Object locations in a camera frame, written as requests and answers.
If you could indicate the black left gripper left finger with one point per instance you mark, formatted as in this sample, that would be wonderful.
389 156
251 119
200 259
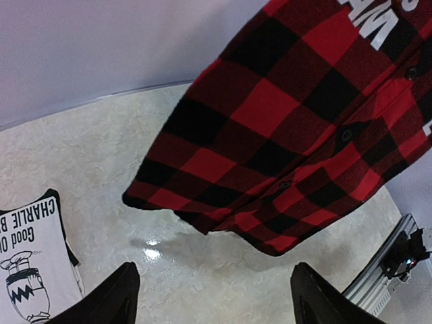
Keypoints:
115 300

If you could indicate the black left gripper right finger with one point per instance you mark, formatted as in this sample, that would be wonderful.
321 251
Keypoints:
315 300

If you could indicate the white and green t-shirt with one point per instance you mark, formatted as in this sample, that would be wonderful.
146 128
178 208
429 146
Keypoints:
39 272

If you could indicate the red black plaid flannel shirt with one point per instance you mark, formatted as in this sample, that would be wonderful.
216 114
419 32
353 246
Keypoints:
311 108

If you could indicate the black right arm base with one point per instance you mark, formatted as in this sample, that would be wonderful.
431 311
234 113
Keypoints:
406 253

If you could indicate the aluminium front rail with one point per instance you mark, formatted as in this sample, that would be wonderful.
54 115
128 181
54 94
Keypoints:
384 295

